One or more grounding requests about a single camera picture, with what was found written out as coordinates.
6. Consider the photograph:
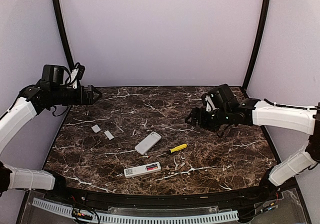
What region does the white slotted cable duct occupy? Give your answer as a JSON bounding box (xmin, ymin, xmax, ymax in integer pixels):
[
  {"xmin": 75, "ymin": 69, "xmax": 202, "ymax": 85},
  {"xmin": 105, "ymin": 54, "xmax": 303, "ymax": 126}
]
[{"xmin": 32, "ymin": 198, "xmax": 239, "ymax": 224}]

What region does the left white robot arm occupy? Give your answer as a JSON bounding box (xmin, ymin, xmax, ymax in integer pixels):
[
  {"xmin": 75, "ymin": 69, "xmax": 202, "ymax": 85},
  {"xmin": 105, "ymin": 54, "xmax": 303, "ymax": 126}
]
[{"xmin": 0, "ymin": 63, "xmax": 103, "ymax": 202}]

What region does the small remote battery cover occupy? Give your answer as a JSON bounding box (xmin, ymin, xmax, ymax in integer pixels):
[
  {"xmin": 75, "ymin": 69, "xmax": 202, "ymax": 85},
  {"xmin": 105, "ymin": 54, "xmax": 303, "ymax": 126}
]
[{"xmin": 104, "ymin": 130, "xmax": 115, "ymax": 140}]

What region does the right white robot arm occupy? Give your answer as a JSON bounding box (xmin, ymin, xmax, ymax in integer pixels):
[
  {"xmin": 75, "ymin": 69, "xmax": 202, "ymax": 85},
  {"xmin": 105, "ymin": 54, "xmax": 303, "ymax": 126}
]
[{"xmin": 185, "ymin": 84, "xmax": 320, "ymax": 201}]

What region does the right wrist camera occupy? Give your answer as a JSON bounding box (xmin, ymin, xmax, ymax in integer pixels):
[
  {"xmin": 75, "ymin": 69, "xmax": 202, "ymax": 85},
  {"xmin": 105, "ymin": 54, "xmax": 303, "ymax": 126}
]
[{"xmin": 204, "ymin": 94, "xmax": 216, "ymax": 112}]

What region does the large white remote control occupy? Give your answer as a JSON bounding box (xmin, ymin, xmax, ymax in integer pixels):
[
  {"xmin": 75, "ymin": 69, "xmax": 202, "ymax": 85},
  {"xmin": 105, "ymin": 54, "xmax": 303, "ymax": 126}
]
[{"xmin": 134, "ymin": 132, "xmax": 162, "ymax": 155}]

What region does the right black frame post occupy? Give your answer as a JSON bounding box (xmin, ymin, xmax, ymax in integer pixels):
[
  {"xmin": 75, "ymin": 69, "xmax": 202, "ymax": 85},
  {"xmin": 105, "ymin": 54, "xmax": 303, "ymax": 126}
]
[{"xmin": 242, "ymin": 0, "xmax": 270, "ymax": 91}]

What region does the black front rail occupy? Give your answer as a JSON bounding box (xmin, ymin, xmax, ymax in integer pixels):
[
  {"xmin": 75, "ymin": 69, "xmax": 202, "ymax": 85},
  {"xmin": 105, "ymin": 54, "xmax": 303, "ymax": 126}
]
[{"xmin": 42, "ymin": 186, "xmax": 277, "ymax": 210}]

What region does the yellow handled screwdriver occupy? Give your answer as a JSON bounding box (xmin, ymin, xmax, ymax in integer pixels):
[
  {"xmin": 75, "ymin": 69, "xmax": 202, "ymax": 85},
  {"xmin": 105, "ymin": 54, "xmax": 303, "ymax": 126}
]
[{"xmin": 157, "ymin": 144, "xmax": 188, "ymax": 157}]

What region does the white battery cover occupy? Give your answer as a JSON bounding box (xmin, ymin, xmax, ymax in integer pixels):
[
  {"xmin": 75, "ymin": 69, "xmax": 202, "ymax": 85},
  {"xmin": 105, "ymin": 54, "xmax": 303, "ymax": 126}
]
[{"xmin": 91, "ymin": 125, "xmax": 101, "ymax": 133}]

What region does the small white remote control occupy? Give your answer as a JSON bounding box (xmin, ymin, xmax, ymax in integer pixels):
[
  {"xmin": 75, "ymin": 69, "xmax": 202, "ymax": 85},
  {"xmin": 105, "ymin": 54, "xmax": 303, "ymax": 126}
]
[{"xmin": 123, "ymin": 162, "xmax": 162, "ymax": 178}]

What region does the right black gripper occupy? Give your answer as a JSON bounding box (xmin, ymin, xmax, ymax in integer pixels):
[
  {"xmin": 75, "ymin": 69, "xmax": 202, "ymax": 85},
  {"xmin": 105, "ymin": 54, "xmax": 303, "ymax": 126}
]
[{"xmin": 185, "ymin": 107, "xmax": 231, "ymax": 132}]

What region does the left black frame post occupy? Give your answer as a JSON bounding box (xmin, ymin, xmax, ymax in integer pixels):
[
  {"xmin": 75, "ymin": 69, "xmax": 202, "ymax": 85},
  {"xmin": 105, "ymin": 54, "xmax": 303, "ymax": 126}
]
[{"xmin": 52, "ymin": 0, "xmax": 75, "ymax": 70}]

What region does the black frame post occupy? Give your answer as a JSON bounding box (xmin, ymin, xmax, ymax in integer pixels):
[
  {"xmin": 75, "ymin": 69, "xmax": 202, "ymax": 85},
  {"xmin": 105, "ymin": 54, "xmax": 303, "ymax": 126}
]
[
  {"xmin": 242, "ymin": 0, "xmax": 270, "ymax": 91},
  {"xmin": 52, "ymin": 0, "xmax": 75, "ymax": 70}
]

